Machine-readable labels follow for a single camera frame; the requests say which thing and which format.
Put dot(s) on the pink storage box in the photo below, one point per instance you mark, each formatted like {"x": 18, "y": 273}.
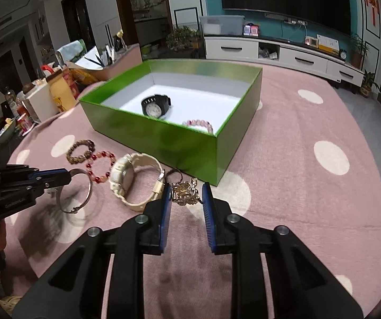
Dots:
{"x": 124, "y": 61}

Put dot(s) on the small pink desk device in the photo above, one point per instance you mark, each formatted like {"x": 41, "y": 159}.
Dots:
{"x": 311, "y": 42}

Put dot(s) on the yellow drink bottle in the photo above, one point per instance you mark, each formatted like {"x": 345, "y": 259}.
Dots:
{"x": 61, "y": 94}

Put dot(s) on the small alarm clock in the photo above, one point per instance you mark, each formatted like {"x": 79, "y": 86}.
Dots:
{"x": 343, "y": 53}

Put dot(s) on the green cardboard box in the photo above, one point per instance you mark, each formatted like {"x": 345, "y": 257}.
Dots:
{"x": 163, "y": 143}

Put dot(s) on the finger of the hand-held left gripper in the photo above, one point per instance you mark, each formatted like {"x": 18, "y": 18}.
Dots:
{"x": 27, "y": 193}
{"x": 56, "y": 176}

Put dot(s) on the tall potted plant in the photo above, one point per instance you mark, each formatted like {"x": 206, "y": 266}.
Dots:
{"x": 358, "y": 50}

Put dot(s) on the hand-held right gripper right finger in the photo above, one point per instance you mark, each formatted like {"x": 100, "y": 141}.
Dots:
{"x": 207, "y": 219}

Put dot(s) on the clear plastic storage bin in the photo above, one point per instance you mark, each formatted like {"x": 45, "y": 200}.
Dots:
{"x": 222, "y": 25}

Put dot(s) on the white television cabinet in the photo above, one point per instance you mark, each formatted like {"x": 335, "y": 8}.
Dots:
{"x": 230, "y": 48}

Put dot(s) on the beige wristwatch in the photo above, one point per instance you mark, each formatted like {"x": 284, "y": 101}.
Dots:
{"x": 124, "y": 176}

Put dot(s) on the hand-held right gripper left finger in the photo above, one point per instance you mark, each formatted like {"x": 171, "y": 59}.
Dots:
{"x": 164, "y": 219}

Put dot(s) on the white box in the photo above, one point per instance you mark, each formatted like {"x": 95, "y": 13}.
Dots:
{"x": 41, "y": 103}

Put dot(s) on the desk calendar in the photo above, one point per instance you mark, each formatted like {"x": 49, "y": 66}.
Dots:
{"x": 327, "y": 44}

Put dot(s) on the silver bangle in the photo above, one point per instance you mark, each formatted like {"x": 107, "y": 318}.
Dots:
{"x": 74, "y": 210}

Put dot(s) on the pink polka-dot tablecloth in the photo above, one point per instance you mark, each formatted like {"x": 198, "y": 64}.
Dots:
{"x": 293, "y": 179}

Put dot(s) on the black wristwatch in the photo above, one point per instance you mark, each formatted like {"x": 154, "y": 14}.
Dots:
{"x": 153, "y": 109}

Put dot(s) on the yellow snack packet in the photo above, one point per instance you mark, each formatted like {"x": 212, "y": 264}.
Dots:
{"x": 84, "y": 76}

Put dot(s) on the large leafy potted plant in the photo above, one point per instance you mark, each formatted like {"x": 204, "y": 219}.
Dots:
{"x": 182, "y": 38}

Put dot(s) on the gold ornament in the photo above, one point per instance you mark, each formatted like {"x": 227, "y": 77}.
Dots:
{"x": 183, "y": 194}

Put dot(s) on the green and white bag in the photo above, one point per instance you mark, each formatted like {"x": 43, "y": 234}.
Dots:
{"x": 71, "y": 50}

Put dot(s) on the small colourful box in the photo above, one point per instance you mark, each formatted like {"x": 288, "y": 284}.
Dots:
{"x": 251, "y": 30}

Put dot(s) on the white power strip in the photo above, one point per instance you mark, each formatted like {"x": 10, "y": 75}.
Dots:
{"x": 296, "y": 22}

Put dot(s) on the small potted plant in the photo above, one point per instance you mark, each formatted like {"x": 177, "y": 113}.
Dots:
{"x": 369, "y": 83}

